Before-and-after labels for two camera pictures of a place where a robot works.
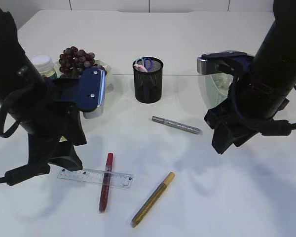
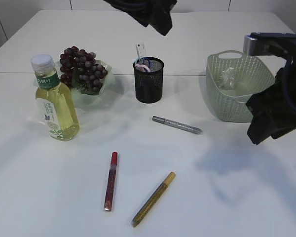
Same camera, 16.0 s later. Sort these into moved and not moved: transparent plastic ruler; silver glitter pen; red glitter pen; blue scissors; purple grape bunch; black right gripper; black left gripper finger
Moved: red glitter pen; black left gripper finger; black right gripper; transparent plastic ruler
Not moved: purple grape bunch; silver glitter pen; blue scissors
